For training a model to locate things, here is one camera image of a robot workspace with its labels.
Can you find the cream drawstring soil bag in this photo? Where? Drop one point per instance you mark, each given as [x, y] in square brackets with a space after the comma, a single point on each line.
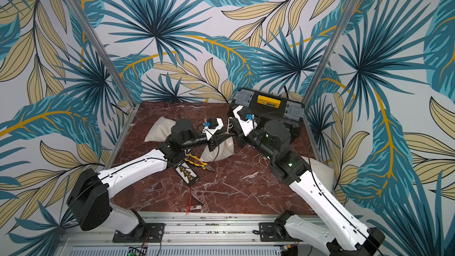
[221, 152]

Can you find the black connector board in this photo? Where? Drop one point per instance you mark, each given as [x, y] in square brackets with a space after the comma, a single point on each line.
[187, 174]

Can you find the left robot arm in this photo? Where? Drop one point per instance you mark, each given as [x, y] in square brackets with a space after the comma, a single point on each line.
[90, 197]

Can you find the right aluminium corner post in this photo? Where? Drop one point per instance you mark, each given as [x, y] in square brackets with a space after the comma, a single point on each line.
[336, 35]

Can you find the yellow black pliers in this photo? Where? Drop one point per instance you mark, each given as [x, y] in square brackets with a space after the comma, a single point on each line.
[197, 162]

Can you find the aluminium corner post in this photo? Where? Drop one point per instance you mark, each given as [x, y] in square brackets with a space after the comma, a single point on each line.
[75, 7]
[336, 35]

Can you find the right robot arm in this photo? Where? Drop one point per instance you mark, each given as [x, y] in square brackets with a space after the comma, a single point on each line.
[344, 234]

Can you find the left aluminium corner post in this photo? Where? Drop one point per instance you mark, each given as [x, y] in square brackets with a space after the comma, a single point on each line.
[75, 7]

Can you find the cream cloth bag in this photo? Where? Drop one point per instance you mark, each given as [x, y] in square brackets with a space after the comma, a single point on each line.
[324, 173]
[160, 130]

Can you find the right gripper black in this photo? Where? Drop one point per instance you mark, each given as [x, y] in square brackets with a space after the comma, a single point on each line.
[242, 132]

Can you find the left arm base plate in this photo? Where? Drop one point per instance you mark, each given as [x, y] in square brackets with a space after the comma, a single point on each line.
[148, 232]

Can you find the black yellow toolbox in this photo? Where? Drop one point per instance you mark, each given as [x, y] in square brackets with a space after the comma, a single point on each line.
[265, 107]

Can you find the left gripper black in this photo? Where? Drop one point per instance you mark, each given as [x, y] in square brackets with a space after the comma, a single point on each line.
[215, 140]

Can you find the red black wire leads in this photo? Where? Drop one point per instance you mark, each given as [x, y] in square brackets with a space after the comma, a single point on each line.
[191, 198]

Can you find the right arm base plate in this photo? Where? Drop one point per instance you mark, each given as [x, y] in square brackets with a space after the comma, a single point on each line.
[271, 232]

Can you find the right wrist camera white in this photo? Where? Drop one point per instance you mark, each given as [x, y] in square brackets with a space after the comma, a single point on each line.
[245, 119]

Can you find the aluminium front rail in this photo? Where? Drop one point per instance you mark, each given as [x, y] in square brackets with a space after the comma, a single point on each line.
[185, 234]

